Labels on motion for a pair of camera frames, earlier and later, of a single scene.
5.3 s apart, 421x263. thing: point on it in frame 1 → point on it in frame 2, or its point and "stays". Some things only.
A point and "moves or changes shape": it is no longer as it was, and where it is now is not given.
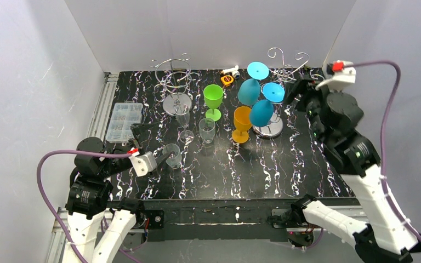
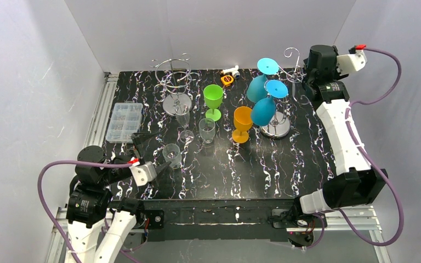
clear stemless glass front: x=175 y=161 stays
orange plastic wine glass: x=242 y=124 stays
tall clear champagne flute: x=182 y=113 stays
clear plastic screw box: x=124 y=115 stays
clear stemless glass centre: x=206 y=127 stays
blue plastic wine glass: x=249 y=89 → x=266 y=107
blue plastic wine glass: x=261 y=111 → x=256 y=89
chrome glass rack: x=272 y=91 moves or changes shape
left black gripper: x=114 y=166 → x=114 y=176
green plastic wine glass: x=213 y=94 stays
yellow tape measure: x=226 y=80 stays
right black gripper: x=301 y=92 → x=308 y=81
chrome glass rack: x=172 y=76 stays
